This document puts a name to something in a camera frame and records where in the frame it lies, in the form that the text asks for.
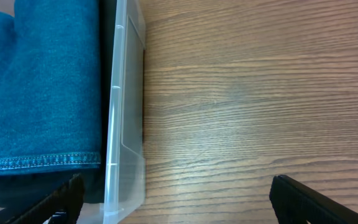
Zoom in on teal blue towel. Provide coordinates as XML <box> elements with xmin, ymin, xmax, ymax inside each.
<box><xmin>0</xmin><ymin>0</ymin><xmax>102</xmax><ymax>176</ymax></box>

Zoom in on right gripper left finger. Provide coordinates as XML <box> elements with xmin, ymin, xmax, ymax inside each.
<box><xmin>5</xmin><ymin>174</ymin><xmax>85</xmax><ymax>224</ymax></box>

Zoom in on clear plastic container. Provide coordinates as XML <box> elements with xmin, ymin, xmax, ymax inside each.
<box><xmin>100</xmin><ymin>0</ymin><xmax>146</xmax><ymax>223</ymax></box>

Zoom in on black cloth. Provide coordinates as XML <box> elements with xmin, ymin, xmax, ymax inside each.
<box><xmin>0</xmin><ymin>169</ymin><xmax>105</xmax><ymax>208</ymax></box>

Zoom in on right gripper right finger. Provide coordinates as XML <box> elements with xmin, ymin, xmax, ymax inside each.
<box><xmin>269</xmin><ymin>175</ymin><xmax>358</xmax><ymax>224</ymax></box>

